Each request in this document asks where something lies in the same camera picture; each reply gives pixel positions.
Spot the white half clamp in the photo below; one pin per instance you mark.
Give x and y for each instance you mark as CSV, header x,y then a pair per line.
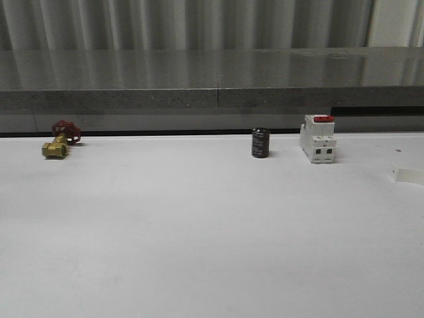
x,y
408,175

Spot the black cylindrical capacitor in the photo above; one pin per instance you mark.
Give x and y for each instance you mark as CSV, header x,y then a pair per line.
x,y
260,142

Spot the brass valve red handwheel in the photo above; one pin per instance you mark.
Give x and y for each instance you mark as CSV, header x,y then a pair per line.
x,y
65,133

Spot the grey stone counter ledge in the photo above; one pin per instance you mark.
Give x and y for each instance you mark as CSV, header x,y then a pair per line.
x,y
163,91

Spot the white pleated curtain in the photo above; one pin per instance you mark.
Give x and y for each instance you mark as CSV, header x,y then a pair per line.
x,y
210,25

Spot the white circuit breaker red switch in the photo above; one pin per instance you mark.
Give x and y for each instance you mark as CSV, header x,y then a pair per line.
x,y
317,138

